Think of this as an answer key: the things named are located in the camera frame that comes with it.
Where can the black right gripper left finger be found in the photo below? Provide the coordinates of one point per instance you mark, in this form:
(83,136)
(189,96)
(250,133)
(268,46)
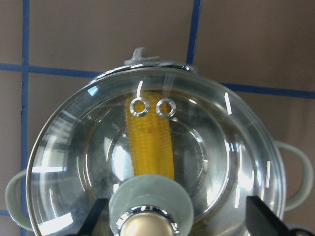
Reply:
(92,218)

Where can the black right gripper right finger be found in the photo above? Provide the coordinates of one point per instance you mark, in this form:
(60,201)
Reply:
(261,221)

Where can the glass pot lid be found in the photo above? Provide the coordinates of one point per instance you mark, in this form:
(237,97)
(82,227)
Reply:
(152,152)

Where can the yellow corn cob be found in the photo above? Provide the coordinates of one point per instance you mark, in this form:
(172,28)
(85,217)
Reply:
(150,142)

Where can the pale green steel pot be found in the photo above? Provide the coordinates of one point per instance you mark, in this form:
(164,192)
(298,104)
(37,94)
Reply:
(295,177)

